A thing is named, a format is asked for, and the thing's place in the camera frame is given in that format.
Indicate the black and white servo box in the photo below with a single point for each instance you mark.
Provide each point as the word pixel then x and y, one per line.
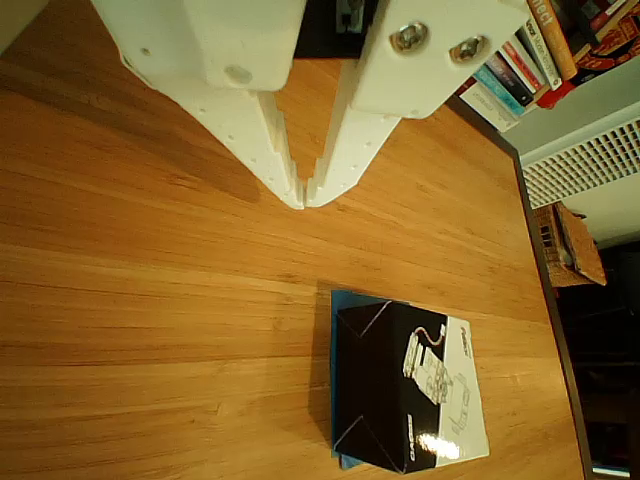
pixel 390 390

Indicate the white Modern Romance book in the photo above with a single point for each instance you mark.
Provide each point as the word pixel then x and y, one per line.
pixel 539 57

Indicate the white louvered heater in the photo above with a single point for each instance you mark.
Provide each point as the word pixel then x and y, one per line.
pixel 585 165

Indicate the dark purple book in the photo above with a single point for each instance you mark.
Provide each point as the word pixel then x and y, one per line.
pixel 507 80

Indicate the red Manchester United scarf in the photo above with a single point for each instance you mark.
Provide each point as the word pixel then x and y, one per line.
pixel 615 35

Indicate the brown wicker basket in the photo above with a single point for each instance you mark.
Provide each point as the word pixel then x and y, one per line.
pixel 575 245

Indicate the light blue book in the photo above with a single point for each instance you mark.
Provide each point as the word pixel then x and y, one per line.
pixel 497 92

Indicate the orange Connect book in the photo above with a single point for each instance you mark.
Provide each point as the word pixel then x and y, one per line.
pixel 550 35

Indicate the white book with dark print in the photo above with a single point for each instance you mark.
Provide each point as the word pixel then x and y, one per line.
pixel 487 105

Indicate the blue tape square target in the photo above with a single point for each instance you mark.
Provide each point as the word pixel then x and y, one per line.
pixel 334 325

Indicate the red and white book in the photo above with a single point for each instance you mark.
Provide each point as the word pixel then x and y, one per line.
pixel 522 70

